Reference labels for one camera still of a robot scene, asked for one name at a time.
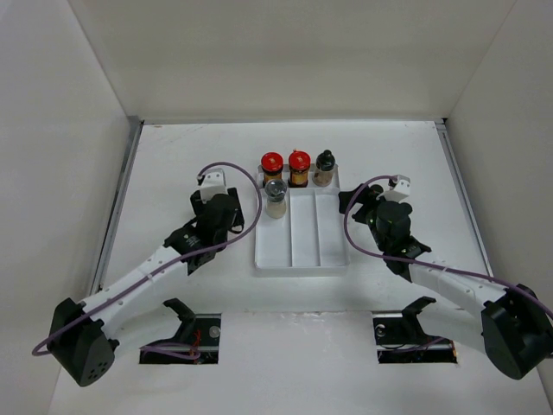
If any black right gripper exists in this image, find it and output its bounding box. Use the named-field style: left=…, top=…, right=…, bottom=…
left=338, top=183, right=400, bottom=252

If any red-lid sauce jar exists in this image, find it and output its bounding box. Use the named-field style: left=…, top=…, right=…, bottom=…
left=289, top=150, right=311, bottom=188
left=261, top=151, right=283, bottom=186

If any black-top brown chunk grinder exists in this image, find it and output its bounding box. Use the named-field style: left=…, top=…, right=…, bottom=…
left=313, top=150, right=335, bottom=187

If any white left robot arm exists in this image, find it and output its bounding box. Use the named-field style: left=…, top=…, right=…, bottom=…
left=47, top=188, right=245, bottom=387

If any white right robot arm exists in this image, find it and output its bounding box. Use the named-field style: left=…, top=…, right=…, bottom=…
left=338, top=176, right=552, bottom=380

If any white plastic organizer tray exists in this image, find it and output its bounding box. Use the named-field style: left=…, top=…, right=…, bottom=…
left=254, top=167, right=350, bottom=278

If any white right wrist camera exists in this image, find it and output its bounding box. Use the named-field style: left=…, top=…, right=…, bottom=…
left=382, top=175, right=410, bottom=202

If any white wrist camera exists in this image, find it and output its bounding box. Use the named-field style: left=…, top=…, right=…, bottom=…
left=197, top=168, right=227, bottom=203
left=382, top=175, right=410, bottom=202

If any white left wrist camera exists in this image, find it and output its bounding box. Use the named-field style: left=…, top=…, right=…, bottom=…
left=197, top=168, right=227, bottom=203

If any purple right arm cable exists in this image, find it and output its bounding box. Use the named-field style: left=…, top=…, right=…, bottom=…
left=343, top=174, right=553, bottom=354

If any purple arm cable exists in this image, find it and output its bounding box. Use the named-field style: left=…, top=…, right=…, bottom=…
left=343, top=174, right=553, bottom=354
left=31, top=161, right=263, bottom=361

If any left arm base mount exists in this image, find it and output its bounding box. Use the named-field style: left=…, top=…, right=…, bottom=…
left=139, top=298, right=222, bottom=366

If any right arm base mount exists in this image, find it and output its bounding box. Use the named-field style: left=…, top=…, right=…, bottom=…
left=372, top=297, right=457, bottom=364

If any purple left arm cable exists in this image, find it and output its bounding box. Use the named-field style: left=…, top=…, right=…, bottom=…
left=31, top=161, right=263, bottom=361

